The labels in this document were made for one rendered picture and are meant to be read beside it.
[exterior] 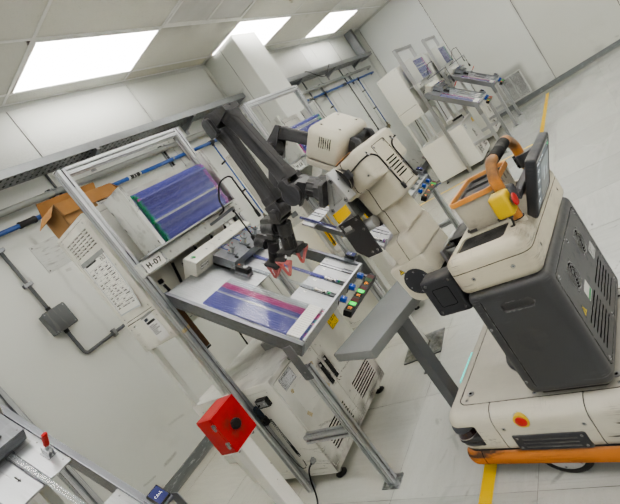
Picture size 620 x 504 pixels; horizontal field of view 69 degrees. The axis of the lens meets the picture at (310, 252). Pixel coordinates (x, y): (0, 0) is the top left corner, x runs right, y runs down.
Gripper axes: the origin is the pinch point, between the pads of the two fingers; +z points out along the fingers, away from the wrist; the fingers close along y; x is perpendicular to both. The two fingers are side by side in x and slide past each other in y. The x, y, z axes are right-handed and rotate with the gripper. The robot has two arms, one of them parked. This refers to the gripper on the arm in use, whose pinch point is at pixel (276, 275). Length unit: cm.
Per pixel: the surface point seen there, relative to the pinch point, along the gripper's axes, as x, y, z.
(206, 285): -25.6, 21.9, -1.5
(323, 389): 44, 42, 18
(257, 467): 34, 78, 26
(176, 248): -43.2, 18.5, -16.2
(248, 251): -19.5, -6.7, -6.1
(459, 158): 23, -461, 83
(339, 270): 25.4, -20.5, 2.8
